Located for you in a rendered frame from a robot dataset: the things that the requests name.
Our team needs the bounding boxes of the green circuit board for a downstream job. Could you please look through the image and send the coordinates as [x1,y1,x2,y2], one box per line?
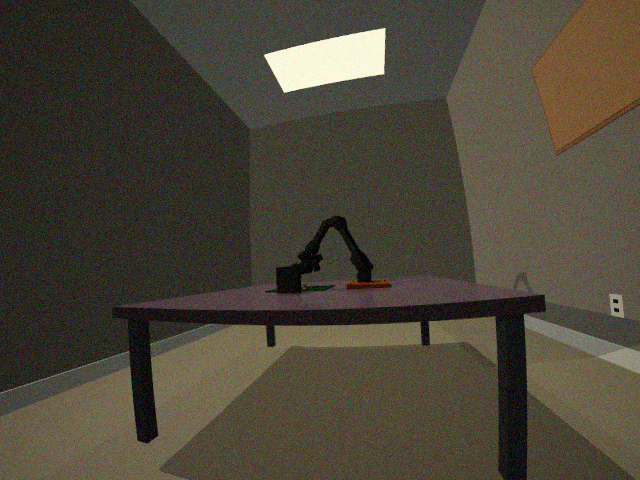
[265,285,333,292]

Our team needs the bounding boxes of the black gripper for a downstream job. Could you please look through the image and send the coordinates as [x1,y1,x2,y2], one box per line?
[290,258,320,275]

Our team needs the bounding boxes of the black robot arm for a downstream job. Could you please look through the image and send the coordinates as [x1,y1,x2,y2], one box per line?
[297,216,373,283]

